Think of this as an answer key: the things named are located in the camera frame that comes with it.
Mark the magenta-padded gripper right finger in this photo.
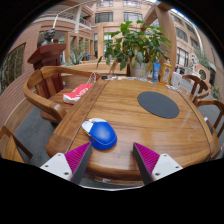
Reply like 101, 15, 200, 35
132, 142, 184, 186

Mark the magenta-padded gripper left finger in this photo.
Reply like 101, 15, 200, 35
39, 142, 93, 185

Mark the blue and white computer mouse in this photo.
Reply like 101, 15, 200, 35
81, 117, 118, 151

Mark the dark grey round mouse pad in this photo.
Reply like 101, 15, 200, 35
137, 91, 180, 120

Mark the wooden armchair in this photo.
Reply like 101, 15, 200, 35
181, 73, 210, 101
108, 59, 132, 77
194, 98, 224, 139
22, 65, 101, 125
0, 125, 34, 164

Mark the black notebook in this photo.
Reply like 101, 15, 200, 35
203, 116, 214, 136

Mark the red and white bag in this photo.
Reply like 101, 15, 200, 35
62, 72, 100, 105

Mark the white pump bottle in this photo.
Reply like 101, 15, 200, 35
170, 71, 183, 89

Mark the yellow dish soap bottle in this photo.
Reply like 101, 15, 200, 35
160, 59, 173, 84

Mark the blue squeeze tube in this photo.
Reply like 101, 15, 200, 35
152, 61, 161, 84

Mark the long wooden planter box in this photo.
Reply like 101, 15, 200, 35
61, 61, 129, 77

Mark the white abstract sculpture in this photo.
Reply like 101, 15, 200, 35
189, 53, 200, 73

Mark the spiky green aloe plant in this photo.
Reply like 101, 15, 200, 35
68, 46, 87, 66

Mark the dark red wooden lectern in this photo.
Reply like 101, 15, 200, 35
27, 43, 67, 94

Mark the green plant in white pot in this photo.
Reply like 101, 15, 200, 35
96, 20, 173, 80

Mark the dark bust statue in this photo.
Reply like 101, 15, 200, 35
40, 28, 57, 47

